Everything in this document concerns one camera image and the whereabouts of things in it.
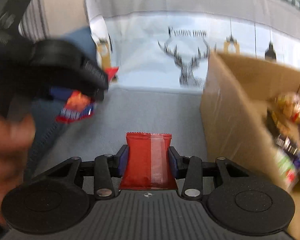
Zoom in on plain red snack packet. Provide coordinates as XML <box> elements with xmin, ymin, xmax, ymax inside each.
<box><xmin>119</xmin><ymin>132</ymin><xmax>178</xmax><ymax>190</ymax></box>

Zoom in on red spicy snack packet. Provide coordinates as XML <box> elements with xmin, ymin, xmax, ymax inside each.
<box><xmin>55</xmin><ymin>65</ymin><xmax>120</xmax><ymax>125</ymax></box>

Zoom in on person's left hand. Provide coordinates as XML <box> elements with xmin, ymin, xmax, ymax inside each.
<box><xmin>0</xmin><ymin>114</ymin><xmax>36</xmax><ymax>227</ymax></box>

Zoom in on grey curtain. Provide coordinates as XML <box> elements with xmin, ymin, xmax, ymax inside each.
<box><xmin>18</xmin><ymin>0</ymin><xmax>49</xmax><ymax>42</ymax></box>

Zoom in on cardboard box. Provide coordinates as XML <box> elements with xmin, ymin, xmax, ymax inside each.
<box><xmin>200</xmin><ymin>52</ymin><xmax>300</xmax><ymax>239</ymax></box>

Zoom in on mixed snack packets in box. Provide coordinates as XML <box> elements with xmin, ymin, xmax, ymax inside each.
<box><xmin>265</xmin><ymin>92</ymin><xmax>300</xmax><ymax>188</ymax></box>

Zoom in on deer print sofa cover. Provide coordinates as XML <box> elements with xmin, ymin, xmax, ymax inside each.
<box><xmin>32</xmin><ymin>0</ymin><xmax>300</xmax><ymax>193</ymax></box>

